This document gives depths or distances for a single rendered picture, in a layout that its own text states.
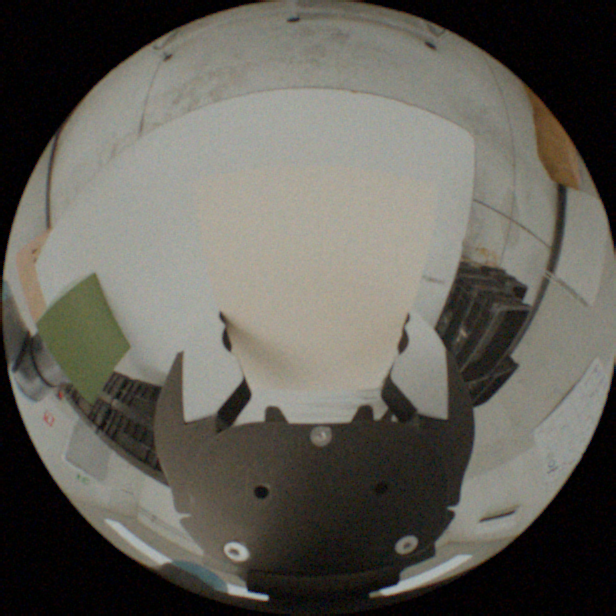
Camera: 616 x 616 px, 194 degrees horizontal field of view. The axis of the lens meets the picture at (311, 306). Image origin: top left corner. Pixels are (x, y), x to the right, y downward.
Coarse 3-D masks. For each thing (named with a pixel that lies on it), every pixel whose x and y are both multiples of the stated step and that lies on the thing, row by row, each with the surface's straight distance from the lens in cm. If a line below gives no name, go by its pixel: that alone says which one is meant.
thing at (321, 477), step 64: (256, 448) 6; (320, 448) 6; (384, 448) 6; (192, 512) 6; (256, 512) 6; (320, 512) 5; (384, 512) 6; (448, 512) 7; (256, 576) 6; (320, 576) 6; (384, 576) 6
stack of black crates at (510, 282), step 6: (486, 270) 118; (492, 270) 123; (498, 270) 133; (504, 270) 143; (492, 276) 114; (498, 276) 115; (504, 276) 122; (510, 276) 131; (498, 282) 112; (504, 282) 109; (510, 282) 110; (516, 282) 120; (510, 288) 136; (516, 288) 138; (522, 288) 135; (528, 288) 135; (516, 294) 137; (522, 294) 135; (522, 300) 135
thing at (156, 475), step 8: (104, 440) 60; (112, 440) 58; (112, 448) 57; (120, 448) 54; (120, 456) 54; (128, 456) 52; (136, 464) 49; (144, 464) 48; (144, 472) 47; (152, 472) 46; (160, 472) 44; (160, 480) 44
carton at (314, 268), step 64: (256, 192) 9; (320, 192) 8; (384, 192) 9; (256, 256) 9; (320, 256) 9; (384, 256) 10; (256, 320) 11; (320, 320) 11; (384, 320) 12; (256, 384) 17; (320, 384) 16
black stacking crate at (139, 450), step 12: (108, 420) 64; (120, 420) 59; (132, 420) 56; (108, 432) 62; (120, 432) 58; (132, 432) 54; (144, 432) 52; (120, 444) 57; (132, 444) 53; (144, 444) 51; (144, 456) 49; (156, 456) 47; (156, 468) 47
